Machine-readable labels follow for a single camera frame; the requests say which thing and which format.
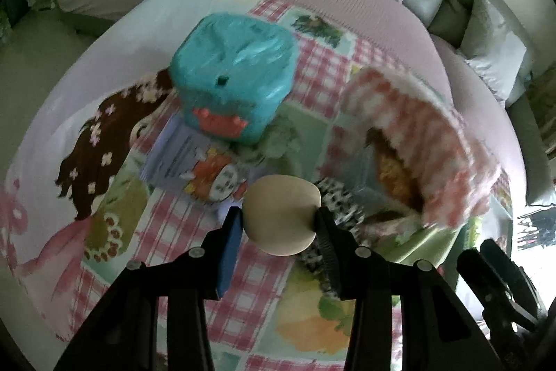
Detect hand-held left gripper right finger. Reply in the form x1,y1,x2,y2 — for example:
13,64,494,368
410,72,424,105
315,209,500,371

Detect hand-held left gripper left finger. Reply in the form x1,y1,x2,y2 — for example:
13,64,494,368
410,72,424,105
54,208,243,371

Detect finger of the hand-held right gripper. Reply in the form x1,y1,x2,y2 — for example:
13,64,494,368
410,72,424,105
480,238,546,306
456,249,537,322

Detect beige round makeup sponge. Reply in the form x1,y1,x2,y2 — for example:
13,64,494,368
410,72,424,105
242,175,322,256

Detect purple cartoon printed packet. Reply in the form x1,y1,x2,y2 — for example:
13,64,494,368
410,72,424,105
141,114,248,209

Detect black white patterned cloth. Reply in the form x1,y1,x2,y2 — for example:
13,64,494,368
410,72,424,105
300,176,368,301

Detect orange brown printed packet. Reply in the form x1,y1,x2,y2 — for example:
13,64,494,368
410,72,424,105
369,128,428,211

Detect teal wet wipes pack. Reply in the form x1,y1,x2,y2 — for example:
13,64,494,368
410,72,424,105
169,12,298,146

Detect light grey pillow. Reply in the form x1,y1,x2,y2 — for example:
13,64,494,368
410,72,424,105
459,0,534,103

